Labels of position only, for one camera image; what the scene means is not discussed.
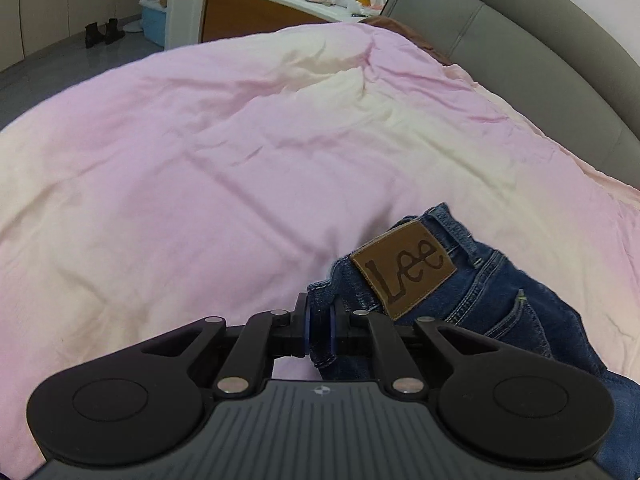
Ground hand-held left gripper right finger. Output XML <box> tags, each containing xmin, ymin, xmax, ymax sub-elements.
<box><xmin>327</xmin><ymin>299</ymin><xmax>507</xmax><ymax>396</ymax></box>

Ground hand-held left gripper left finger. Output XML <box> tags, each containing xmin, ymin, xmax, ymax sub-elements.
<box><xmin>134</xmin><ymin>292</ymin><xmax>314</xmax><ymax>396</ymax></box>

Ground blue denim pants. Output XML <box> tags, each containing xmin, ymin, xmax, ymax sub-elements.
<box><xmin>306</xmin><ymin>202</ymin><xmax>640</xmax><ymax>480</ymax></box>

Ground pink floral duvet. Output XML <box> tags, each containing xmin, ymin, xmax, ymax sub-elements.
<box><xmin>0</xmin><ymin>22</ymin><xmax>640</xmax><ymax>480</ymax></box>

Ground brown pillow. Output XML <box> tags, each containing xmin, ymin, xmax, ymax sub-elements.
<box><xmin>360</xmin><ymin>16</ymin><xmax>453</xmax><ymax>67</ymax></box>

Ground wooden bedside table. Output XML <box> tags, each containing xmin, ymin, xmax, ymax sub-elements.
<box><xmin>200</xmin><ymin>0</ymin><xmax>383</xmax><ymax>43</ymax></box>

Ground grey padded headboard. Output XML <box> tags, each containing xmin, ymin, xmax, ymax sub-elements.
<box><xmin>380</xmin><ymin>0</ymin><xmax>640</xmax><ymax>186</ymax></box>

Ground blue plastic bin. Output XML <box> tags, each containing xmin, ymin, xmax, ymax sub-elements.
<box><xmin>139</xmin><ymin>0</ymin><xmax>168</xmax><ymax>47</ymax></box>

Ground white tall appliance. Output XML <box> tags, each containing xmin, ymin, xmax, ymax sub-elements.
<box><xmin>164</xmin><ymin>0</ymin><xmax>207</xmax><ymax>51</ymax></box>

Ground cream wardrobe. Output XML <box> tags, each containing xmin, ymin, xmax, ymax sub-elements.
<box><xmin>0</xmin><ymin>0</ymin><xmax>146</xmax><ymax>72</ymax></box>

